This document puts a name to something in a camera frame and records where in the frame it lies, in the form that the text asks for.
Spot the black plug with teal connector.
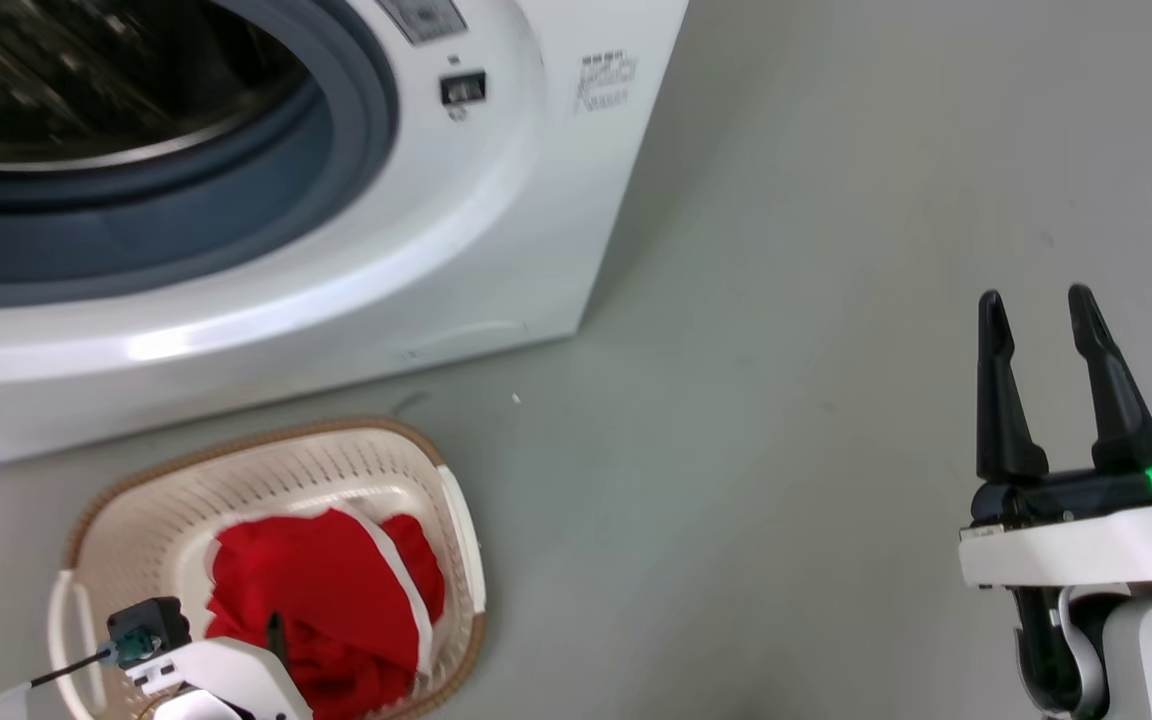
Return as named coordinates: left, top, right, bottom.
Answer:
left=104, top=597, right=193, bottom=669

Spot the red and white garment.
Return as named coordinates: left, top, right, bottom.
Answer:
left=203, top=507, right=447, bottom=720

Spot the round white filter cover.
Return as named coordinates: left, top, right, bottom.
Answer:
left=400, top=319, right=529, bottom=363

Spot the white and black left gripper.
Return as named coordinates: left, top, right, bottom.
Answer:
left=124, top=612, right=314, bottom=720

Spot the grey warning sticker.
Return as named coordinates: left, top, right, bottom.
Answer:
left=376, top=0, right=469, bottom=46

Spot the steel washing machine drum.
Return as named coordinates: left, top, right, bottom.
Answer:
left=0, top=0, right=313, bottom=173

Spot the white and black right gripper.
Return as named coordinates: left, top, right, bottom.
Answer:
left=957, top=284, right=1152, bottom=592

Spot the grey rubber door gasket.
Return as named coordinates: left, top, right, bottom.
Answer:
left=0, top=0, right=400, bottom=310

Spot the black door latch socket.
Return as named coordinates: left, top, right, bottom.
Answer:
left=439, top=69, right=488, bottom=107

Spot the thin black cable white wrap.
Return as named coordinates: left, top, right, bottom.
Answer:
left=0, top=648, right=119, bottom=720

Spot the cream perforated laundry basket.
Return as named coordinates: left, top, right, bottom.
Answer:
left=47, top=417, right=488, bottom=720

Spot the white front-load washing machine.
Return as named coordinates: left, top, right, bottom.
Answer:
left=0, top=0, right=690, bottom=477

